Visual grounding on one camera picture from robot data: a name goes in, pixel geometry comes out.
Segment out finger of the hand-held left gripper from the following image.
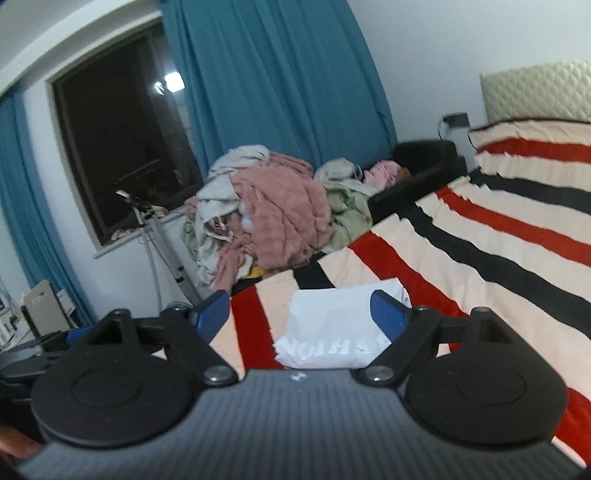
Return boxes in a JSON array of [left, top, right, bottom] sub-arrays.
[[14, 325, 95, 363]]

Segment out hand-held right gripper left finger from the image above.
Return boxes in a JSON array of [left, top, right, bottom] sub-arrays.
[[76, 291, 240, 387]]

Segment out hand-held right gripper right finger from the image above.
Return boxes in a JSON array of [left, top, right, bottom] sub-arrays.
[[362, 290, 522, 388]]

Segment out white printed t-shirt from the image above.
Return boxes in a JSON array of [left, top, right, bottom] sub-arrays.
[[274, 277, 413, 371]]

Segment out person's left hand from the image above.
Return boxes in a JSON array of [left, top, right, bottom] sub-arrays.
[[0, 425, 43, 463]]

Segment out pink garment steamer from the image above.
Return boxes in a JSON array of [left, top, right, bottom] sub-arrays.
[[115, 188, 205, 309]]

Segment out pale green printed garment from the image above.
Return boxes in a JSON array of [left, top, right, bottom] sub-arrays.
[[181, 216, 200, 260]]

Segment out striped cream red black blanket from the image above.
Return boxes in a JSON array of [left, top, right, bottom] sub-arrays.
[[230, 117, 591, 468]]

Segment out pale green fleece blanket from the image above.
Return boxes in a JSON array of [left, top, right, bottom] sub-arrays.
[[313, 158, 376, 256]]

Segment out pink fluffy robe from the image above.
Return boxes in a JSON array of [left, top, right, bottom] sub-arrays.
[[213, 154, 334, 288]]

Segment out white hooded garment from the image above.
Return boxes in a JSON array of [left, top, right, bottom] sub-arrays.
[[193, 144, 274, 289]]

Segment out black sofa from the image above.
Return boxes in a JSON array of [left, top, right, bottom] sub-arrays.
[[368, 140, 468, 228]]

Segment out light pink garment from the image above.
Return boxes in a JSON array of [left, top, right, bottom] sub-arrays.
[[364, 158, 403, 188]]

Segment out dark window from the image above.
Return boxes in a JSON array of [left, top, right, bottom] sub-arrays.
[[47, 21, 205, 248]]

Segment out beige quilted headboard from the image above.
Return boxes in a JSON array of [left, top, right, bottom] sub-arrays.
[[479, 60, 591, 126]]

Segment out beige chair black frame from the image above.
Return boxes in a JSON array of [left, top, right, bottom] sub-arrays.
[[21, 278, 75, 339]]

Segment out black wall charger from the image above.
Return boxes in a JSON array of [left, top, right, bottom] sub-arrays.
[[438, 112, 470, 140]]

